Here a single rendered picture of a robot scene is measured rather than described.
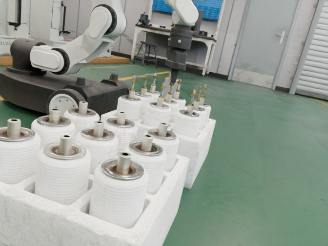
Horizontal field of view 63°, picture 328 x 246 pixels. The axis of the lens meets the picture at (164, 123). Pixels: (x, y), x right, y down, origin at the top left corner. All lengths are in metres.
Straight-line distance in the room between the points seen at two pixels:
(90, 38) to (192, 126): 0.73
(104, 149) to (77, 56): 0.98
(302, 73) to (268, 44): 0.89
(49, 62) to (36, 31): 2.22
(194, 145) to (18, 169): 0.56
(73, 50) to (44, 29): 2.18
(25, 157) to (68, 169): 0.11
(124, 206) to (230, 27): 5.79
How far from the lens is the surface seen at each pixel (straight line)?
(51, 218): 0.50
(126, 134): 0.69
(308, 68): 6.14
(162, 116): 0.97
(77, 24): 7.34
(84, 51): 1.49
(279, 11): 6.17
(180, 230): 0.79
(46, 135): 0.65
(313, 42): 6.15
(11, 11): 3.26
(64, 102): 1.30
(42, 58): 1.58
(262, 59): 6.08
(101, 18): 1.39
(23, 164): 0.58
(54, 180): 0.51
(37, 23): 3.75
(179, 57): 1.05
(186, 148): 0.93
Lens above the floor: 0.47
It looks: 16 degrees down
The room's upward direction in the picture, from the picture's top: 11 degrees clockwise
